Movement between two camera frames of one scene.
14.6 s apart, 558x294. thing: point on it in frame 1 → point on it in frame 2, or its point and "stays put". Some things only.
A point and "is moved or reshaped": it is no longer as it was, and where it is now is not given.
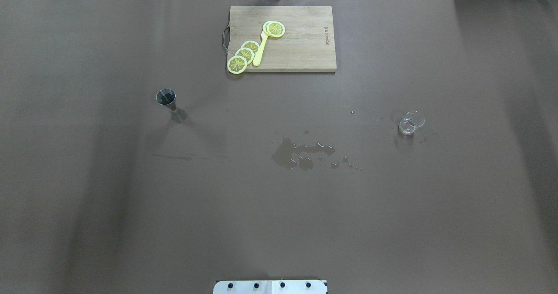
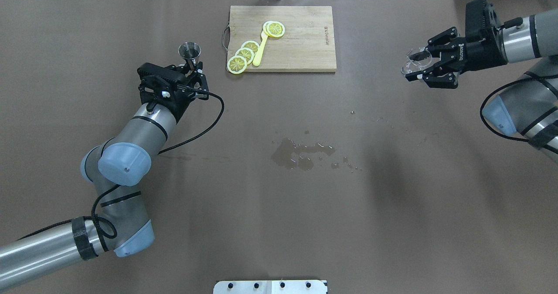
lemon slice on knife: [273, 29] stays put
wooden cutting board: [308, 44] stays put
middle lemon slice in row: [246, 53] stays put
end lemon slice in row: [236, 65] stays put
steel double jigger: [166, 97] is moved or reshaped
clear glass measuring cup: [412, 120] → [410, 66]
